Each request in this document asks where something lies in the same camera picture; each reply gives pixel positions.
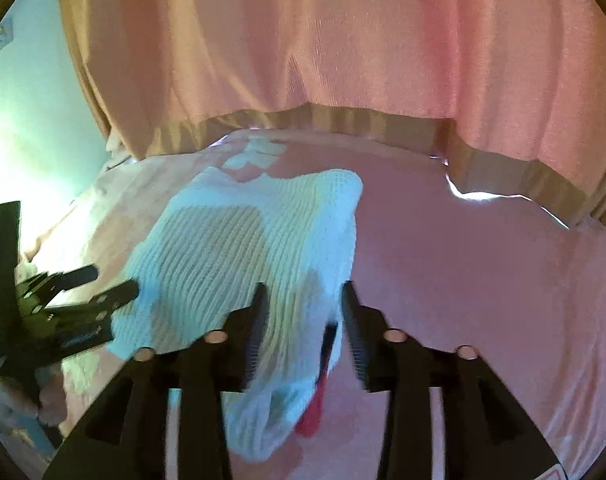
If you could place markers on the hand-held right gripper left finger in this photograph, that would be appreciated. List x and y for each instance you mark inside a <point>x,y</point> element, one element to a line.
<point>255,332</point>

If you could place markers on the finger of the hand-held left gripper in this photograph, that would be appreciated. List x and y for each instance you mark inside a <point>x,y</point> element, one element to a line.
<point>118,297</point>
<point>78,276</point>

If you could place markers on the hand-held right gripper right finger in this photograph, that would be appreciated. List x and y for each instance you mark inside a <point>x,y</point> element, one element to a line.
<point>353,332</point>

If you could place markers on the white knit sweater red trim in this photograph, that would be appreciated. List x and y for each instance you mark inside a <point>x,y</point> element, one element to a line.
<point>223,250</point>

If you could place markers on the pink bed sheet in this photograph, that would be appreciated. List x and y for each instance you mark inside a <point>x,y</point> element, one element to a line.
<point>458,310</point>

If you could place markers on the pink curtain with tan hem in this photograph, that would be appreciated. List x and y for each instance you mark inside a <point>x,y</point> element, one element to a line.
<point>333,35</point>

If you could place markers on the white wall plate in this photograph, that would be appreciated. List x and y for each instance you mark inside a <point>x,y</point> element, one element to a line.
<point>2,37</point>

